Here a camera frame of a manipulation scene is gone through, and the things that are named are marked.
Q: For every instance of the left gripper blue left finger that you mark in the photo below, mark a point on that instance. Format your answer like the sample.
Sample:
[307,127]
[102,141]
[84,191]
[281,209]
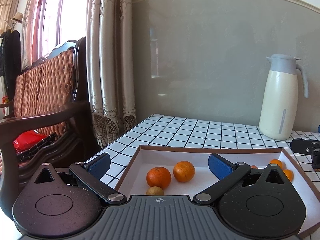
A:
[89,174]

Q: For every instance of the red cloth on sofa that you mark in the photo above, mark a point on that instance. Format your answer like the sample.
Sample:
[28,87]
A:
[27,140]

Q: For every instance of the orange woven seat cushion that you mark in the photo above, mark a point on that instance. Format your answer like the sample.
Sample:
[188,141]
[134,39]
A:
[45,87]

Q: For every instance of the dark wooden sofa frame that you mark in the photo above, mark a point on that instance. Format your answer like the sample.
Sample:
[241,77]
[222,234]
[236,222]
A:
[69,131]

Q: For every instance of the checkered white tablecloth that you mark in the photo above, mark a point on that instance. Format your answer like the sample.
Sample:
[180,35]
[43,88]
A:
[170,131]

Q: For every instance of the brown white shallow box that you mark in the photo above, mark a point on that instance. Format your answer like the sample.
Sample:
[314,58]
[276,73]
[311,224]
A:
[133,177]

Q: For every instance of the small orange kumquat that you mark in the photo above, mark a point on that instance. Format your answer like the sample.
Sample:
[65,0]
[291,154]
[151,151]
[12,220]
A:
[276,162]

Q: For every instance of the straw hat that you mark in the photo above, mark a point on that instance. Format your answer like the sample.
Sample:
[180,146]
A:
[18,17]

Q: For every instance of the cream and grey thermos jug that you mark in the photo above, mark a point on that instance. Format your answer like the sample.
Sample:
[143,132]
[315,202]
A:
[280,100]

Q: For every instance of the black hanging coat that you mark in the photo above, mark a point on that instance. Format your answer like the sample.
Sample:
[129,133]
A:
[10,60]

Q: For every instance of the beige lace curtain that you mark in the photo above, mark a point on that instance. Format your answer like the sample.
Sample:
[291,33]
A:
[110,68]

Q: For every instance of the orange tangerine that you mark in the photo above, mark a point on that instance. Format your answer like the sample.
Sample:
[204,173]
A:
[184,171]
[158,176]

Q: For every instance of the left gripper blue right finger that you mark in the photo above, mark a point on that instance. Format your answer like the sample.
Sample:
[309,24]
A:
[229,175]

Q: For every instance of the brown longan fruit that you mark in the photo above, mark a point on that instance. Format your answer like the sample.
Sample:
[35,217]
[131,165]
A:
[155,191]

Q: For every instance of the window frame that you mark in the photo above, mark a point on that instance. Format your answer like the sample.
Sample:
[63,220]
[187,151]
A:
[57,21]

